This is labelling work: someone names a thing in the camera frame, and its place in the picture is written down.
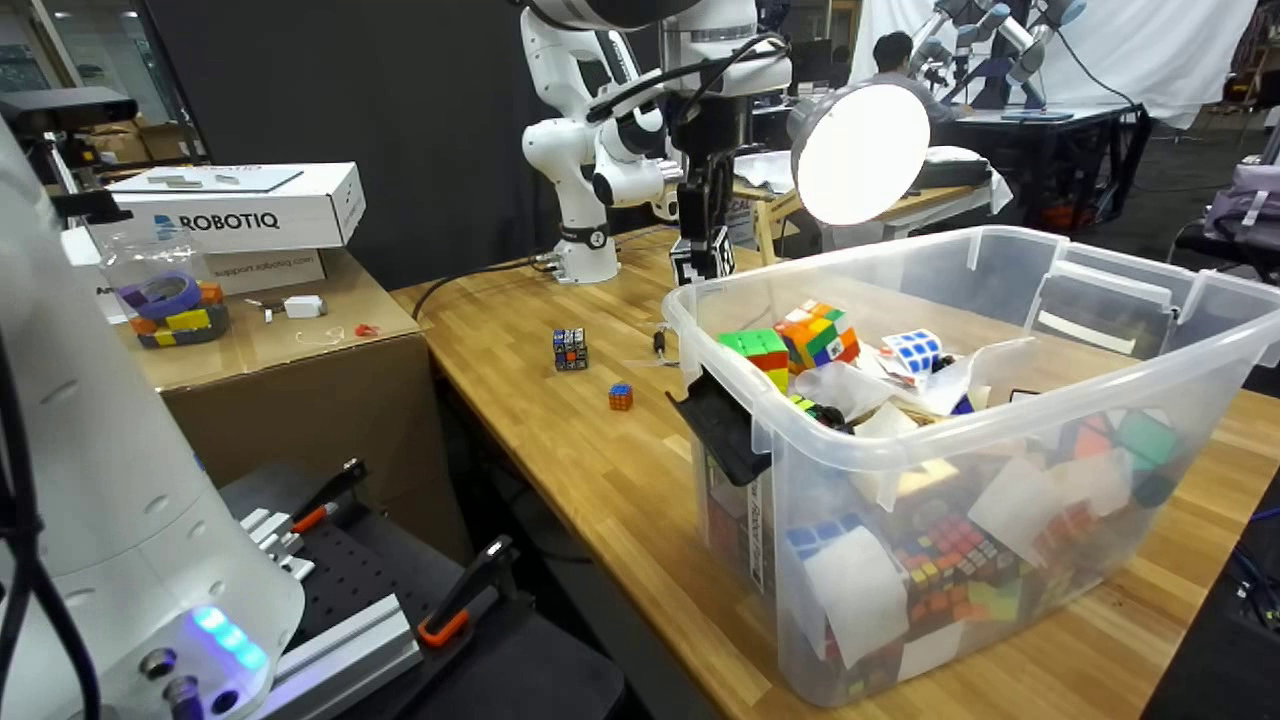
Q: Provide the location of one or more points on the dark multicolour puzzle cube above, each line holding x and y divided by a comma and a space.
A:
570, 348

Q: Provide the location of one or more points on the brown cardboard box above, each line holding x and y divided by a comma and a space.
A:
305, 400

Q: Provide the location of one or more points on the clear tub of colourful blocks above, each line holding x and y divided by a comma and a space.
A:
175, 315

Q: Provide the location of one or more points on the small black device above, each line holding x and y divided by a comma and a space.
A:
663, 340

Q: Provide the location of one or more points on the large white robot base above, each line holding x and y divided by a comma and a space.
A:
81, 464

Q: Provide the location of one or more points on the stickerless multicolour puzzle cube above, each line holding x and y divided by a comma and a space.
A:
819, 335

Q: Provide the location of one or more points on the white round disc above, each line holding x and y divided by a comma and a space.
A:
863, 155

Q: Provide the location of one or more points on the black orange clamp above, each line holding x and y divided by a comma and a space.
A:
464, 585
327, 497

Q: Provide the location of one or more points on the small blue red Rubik's cube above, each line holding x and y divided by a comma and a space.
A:
621, 397

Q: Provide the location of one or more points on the white blue puzzle cube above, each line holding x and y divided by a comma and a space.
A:
918, 355

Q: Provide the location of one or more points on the small white box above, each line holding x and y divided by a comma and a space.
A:
303, 306

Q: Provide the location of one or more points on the clear plastic storage container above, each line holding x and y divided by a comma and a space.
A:
1174, 400

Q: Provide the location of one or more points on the small red object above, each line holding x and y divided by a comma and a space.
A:
364, 328

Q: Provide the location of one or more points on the clear plastic bag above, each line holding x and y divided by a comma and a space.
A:
844, 388

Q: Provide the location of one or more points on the black multicolour Rubik's cube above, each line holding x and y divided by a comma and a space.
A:
952, 566

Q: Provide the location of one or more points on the flat white box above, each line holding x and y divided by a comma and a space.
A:
264, 268

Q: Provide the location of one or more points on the teal green cube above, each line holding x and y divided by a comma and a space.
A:
1146, 449

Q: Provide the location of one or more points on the white Robotiq box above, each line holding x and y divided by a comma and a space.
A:
242, 213

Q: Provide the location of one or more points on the white cloth sheet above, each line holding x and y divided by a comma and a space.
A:
1146, 53

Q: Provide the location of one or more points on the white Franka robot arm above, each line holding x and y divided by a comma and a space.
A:
574, 147

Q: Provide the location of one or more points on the green puzzle cube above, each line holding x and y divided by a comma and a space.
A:
752, 345

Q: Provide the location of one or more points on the black breadboard plate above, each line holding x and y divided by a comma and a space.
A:
385, 560

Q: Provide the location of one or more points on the black white tag cube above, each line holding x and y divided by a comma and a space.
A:
702, 268

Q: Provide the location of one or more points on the aluminium extrusion bar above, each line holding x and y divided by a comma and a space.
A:
344, 652

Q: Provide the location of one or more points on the white paper card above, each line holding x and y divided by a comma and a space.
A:
852, 585

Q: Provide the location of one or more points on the black draped table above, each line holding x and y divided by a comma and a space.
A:
1052, 165

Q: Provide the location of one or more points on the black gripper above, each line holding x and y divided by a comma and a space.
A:
710, 155

